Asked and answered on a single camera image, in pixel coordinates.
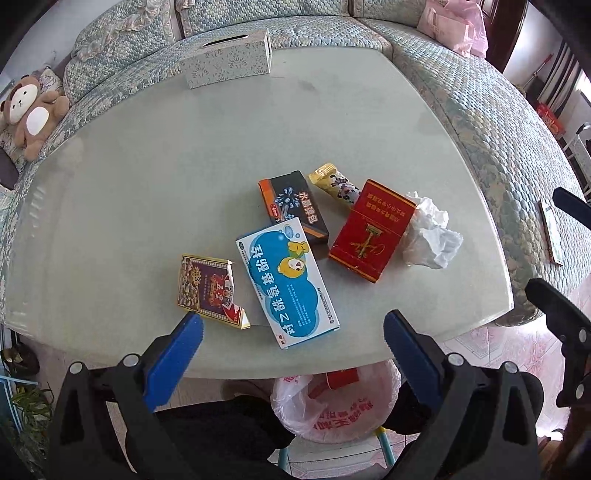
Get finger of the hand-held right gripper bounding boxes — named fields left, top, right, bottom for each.
left=525, top=277, right=591, bottom=408
left=553, top=186, right=591, bottom=228

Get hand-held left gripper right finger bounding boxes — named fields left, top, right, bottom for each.
left=382, top=309, right=541, bottom=480

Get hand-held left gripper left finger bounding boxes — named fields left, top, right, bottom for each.
left=46, top=311, right=206, bottom=480

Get torn gold snack packet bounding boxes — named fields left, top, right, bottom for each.
left=176, top=253, right=251, bottom=330

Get bin with plastic bag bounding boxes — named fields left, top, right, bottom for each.
left=271, top=359, right=402, bottom=445

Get white tissue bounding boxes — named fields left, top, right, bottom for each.
left=403, top=191, right=464, bottom=270

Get red cigarette box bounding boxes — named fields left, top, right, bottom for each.
left=328, top=179, right=417, bottom=282

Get blue and white medicine box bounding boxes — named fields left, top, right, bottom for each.
left=235, top=217, right=341, bottom=350

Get black and orange carton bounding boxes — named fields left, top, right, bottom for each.
left=257, top=170, right=330, bottom=245

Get yellow cartoon snack wrapper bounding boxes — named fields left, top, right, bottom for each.
left=308, top=162, right=361, bottom=210

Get thin white box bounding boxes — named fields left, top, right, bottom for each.
left=539, top=199, right=564, bottom=266

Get white metal rack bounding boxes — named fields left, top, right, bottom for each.
left=561, top=122, right=591, bottom=199

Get small red carton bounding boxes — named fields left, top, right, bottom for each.
left=326, top=368, right=361, bottom=391

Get person's dark trousers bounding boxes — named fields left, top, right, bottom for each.
left=154, top=383, right=435, bottom=480

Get quilted green floral sofa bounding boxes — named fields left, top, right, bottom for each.
left=0, top=0, right=591, bottom=328

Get green potted plant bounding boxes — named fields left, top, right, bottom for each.
left=0, top=383, right=51, bottom=444

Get pink plastic bag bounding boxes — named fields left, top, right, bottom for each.
left=417, top=0, right=489, bottom=58

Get brown teddy bear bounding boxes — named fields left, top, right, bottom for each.
left=0, top=75, right=70, bottom=161

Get patterned grey tissue box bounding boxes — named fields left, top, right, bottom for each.
left=179, top=28, right=273, bottom=90

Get teal metal bin frame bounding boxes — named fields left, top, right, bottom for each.
left=277, top=427, right=398, bottom=469

